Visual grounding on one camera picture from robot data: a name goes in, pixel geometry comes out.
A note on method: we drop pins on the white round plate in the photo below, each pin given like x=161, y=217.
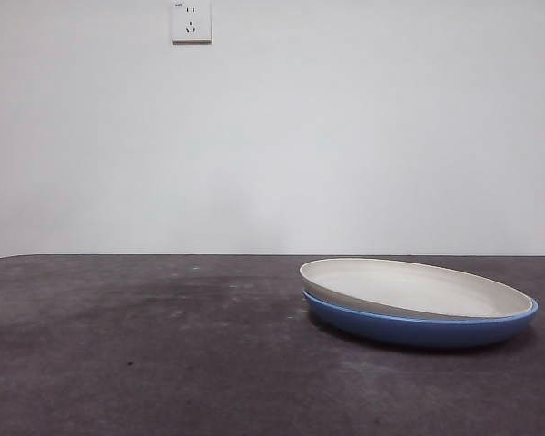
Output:
x=390, y=286

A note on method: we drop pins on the white wall socket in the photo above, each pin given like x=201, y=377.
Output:
x=191, y=20

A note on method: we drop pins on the blue round plate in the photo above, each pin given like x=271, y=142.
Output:
x=413, y=333

